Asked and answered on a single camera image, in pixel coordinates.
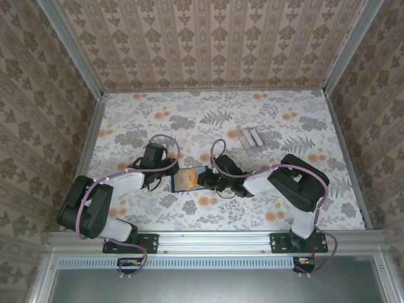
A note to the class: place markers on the navy blue card holder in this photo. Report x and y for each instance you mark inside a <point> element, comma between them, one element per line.
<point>202,172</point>

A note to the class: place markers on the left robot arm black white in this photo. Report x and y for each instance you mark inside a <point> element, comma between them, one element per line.
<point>91,211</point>

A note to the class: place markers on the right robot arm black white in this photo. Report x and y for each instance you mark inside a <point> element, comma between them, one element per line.
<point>300,186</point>

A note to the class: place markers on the grey metal sheet panel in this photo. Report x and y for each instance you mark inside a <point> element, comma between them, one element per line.
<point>214,285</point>

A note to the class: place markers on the aluminium front frame rail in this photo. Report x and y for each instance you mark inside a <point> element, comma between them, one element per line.
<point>214,241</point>

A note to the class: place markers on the aluminium side frame rail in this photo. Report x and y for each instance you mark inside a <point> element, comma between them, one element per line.
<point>90,148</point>
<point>347,151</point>

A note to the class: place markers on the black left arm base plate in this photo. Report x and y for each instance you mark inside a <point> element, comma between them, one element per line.
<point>148,243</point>

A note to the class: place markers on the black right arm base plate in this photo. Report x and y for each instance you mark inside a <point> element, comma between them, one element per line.
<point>279,243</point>

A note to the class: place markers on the aluminium back frame rail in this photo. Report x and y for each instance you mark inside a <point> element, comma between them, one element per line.
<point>214,90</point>

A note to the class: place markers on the aluminium frame post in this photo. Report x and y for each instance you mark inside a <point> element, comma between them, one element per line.
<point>72,47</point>
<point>353,44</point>

